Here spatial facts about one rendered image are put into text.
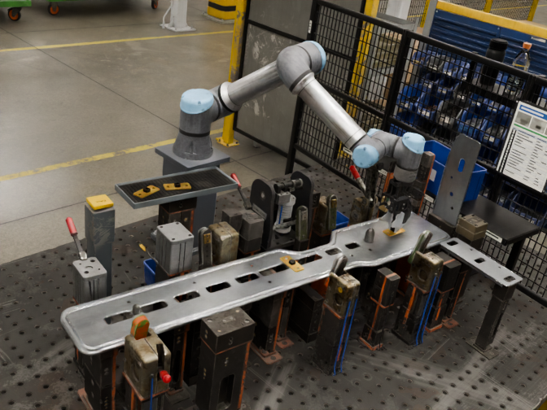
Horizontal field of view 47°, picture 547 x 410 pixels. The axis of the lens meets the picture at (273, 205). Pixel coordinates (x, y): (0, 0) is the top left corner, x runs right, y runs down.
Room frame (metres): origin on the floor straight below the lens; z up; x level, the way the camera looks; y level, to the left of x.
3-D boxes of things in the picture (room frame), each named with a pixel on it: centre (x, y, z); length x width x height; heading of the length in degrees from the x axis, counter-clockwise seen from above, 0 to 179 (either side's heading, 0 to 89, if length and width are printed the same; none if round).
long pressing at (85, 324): (1.63, -0.07, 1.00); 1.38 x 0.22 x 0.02; 131
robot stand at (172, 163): (2.16, 0.33, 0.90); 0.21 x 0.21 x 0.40; 49
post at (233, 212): (1.75, 0.13, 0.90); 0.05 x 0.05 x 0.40; 41
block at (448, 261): (1.86, -0.62, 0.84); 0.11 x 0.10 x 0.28; 41
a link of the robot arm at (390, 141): (1.97, -0.32, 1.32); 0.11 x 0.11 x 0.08; 64
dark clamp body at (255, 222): (1.78, 0.07, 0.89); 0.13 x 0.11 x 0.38; 41
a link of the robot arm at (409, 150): (1.94, -0.42, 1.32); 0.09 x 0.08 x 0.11; 64
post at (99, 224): (1.58, 0.50, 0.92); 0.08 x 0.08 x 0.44; 41
